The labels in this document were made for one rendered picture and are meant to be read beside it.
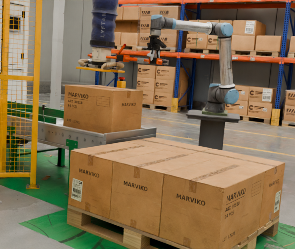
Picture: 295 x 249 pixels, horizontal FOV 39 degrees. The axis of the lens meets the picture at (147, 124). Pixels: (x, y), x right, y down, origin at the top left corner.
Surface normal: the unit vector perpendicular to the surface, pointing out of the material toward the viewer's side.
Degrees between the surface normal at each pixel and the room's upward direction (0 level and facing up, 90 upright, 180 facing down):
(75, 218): 90
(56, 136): 90
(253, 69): 90
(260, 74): 90
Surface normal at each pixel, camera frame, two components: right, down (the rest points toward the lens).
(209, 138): -0.19, 0.12
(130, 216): -0.59, 0.07
